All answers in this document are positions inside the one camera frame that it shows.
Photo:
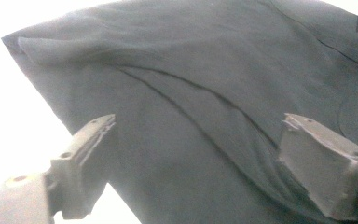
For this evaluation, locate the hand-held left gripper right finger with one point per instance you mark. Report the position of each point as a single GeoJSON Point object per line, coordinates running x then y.
{"type": "Point", "coordinates": [320, 165]}

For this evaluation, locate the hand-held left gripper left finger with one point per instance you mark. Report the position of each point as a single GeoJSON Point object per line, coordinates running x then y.
{"type": "Point", "coordinates": [77, 161]}

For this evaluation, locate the black tank top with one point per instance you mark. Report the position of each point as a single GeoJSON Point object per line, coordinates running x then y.
{"type": "Point", "coordinates": [199, 93]}

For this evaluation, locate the white table board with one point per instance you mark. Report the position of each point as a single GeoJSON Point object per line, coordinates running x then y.
{"type": "Point", "coordinates": [12, 109]}

